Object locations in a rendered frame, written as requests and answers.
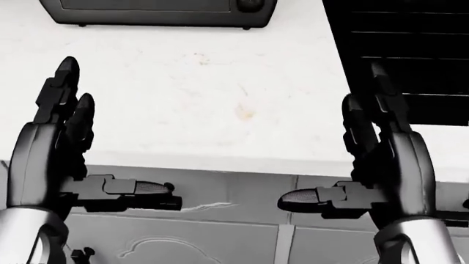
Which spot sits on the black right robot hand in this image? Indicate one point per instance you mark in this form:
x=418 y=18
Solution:
x=403 y=170

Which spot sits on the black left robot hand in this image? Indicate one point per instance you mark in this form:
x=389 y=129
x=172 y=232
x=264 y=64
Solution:
x=34 y=162

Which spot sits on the grey cabinet door with relief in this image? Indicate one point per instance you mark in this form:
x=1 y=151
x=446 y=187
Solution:
x=329 y=242
x=165 y=239

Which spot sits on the black toaster oven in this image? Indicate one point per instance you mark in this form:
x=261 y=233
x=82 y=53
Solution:
x=161 y=12

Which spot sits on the black toaster oven knob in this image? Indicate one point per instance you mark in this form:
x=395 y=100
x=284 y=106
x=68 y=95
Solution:
x=250 y=3

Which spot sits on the black slatted rack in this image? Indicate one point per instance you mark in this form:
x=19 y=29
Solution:
x=406 y=60

